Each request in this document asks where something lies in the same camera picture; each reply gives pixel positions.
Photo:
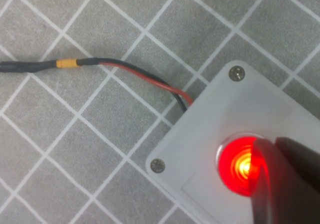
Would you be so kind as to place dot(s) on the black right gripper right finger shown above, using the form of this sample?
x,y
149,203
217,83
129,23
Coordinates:
x,y
302,164

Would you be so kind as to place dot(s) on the illuminated red push button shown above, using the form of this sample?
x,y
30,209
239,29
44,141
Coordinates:
x,y
232,164

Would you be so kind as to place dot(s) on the grey grid-pattern tablecloth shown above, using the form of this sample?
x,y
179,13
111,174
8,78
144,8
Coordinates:
x,y
87,134

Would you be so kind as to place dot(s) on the white single-button switch box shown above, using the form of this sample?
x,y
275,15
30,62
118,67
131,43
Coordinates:
x,y
212,109

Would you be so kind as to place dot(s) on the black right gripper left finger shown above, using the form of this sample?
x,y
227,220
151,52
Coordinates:
x,y
275,199

